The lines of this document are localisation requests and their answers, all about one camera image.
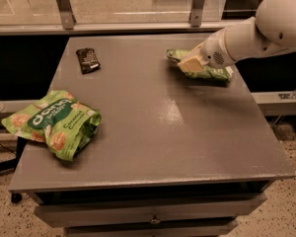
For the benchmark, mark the left metal railing post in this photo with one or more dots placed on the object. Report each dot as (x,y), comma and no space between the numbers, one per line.
(67,18)

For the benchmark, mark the metal drawer knob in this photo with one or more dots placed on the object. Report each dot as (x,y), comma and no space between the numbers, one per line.
(155,220)

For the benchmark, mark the grey cabinet drawer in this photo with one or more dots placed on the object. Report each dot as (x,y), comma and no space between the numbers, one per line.
(135,211)

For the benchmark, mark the black caster wheel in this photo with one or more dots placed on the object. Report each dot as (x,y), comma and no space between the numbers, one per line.
(16,197)

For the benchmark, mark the metal railing post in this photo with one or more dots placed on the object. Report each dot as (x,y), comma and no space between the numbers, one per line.
(67,18)
(196,11)

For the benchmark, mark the right metal railing post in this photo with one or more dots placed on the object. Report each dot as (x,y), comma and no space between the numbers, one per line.
(196,11)

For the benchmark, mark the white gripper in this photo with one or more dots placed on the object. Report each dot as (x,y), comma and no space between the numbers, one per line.
(212,52)

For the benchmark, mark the dark chocolate bar wrapper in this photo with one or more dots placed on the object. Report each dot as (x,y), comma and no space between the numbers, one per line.
(87,60)

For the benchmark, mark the green rice chip bag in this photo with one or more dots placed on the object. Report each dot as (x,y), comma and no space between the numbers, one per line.
(59,120)

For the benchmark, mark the green jalapeno chip bag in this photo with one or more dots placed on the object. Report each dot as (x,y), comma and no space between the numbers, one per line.
(207,73)

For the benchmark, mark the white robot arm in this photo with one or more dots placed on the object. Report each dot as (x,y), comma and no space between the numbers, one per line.
(270,32)

